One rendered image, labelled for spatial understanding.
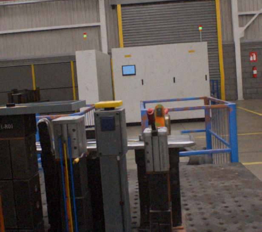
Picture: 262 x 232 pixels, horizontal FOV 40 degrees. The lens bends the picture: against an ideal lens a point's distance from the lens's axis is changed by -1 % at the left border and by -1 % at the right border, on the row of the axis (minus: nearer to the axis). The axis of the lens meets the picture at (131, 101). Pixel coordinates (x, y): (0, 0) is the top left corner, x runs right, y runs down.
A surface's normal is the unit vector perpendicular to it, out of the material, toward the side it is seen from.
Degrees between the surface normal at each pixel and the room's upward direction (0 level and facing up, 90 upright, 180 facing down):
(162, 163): 90
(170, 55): 90
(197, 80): 90
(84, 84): 90
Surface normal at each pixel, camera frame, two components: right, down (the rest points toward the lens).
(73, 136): -0.12, 0.07
